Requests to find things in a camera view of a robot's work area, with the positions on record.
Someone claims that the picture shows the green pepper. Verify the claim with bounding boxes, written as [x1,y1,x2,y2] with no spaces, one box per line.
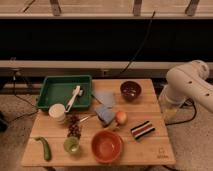
[35,137,52,161]

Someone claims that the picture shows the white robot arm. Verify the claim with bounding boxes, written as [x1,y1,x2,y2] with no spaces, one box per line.
[158,60,213,123]

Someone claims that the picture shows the dark maroon bowl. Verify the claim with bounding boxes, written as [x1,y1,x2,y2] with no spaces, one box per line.
[120,81,142,101]

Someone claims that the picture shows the red orange bowl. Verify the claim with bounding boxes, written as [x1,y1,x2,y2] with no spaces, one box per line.
[91,130,123,164]

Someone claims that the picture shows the light blue cloth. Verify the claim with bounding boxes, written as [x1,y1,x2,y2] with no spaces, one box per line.
[92,90,115,108]

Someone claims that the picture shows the white scrub brush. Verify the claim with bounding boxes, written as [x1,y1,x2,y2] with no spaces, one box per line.
[65,85,83,113]

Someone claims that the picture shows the blue sponge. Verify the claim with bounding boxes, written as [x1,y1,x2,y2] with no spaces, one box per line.
[95,105,115,125]

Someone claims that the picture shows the orange peach fruit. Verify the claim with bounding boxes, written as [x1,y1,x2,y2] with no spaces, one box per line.
[115,111,127,125]

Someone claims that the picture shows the green plastic tray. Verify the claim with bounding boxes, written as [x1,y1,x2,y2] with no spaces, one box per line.
[37,75,92,111]

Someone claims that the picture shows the dark purple grape bunch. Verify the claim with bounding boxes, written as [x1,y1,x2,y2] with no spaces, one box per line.
[67,115,81,138]

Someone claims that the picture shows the white cylindrical cup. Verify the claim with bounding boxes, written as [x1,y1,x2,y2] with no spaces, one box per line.
[48,103,66,124]

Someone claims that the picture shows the striped red white block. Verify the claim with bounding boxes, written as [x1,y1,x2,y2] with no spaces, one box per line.
[130,121,155,140]

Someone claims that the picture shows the small green cup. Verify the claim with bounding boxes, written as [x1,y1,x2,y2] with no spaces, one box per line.
[63,136,79,154]

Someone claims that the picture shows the black floor cable left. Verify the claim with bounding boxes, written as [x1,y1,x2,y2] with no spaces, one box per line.
[7,70,40,123]

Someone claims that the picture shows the black floor cable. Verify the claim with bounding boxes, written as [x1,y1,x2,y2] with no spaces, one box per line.
[165,98,198,127]
[7,70,40,123]

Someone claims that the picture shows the black hanging cable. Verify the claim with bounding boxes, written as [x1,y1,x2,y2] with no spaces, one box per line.
[119,10,157,75]

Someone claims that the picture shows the black floor cable right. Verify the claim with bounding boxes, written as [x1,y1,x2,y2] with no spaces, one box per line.
[165,98,198,127]

